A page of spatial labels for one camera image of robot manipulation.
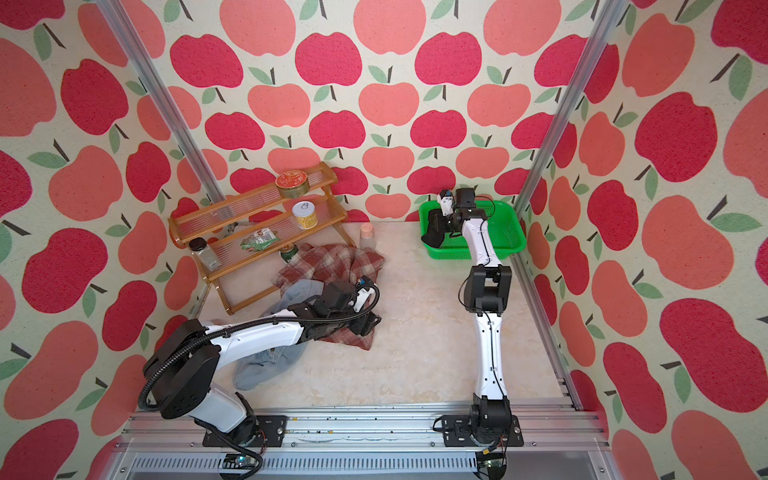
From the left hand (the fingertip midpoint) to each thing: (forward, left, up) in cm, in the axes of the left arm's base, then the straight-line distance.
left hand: (374, 319), depth 85 cm
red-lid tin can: (+32, +25, +24) cm, 47 cm away
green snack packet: (+20, +35, +12) cm, 42 cm away
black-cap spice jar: (+14, +49, +15) cm, 53 cm away
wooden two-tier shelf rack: (+22, +47, -10) cm, 53 cm away
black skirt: (+30, -20, +8) cm, 37 cm away
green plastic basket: (+34, -46, +4) cm, 57 cm away
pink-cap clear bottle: (+34, +3, -1) cm, 34 cm away
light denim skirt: (-12, +31, -5) cm, 33 cm away
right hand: (+38, -23, +1) cm, 44 cm away
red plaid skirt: (+25, +15, -5) cm, 29 cm away
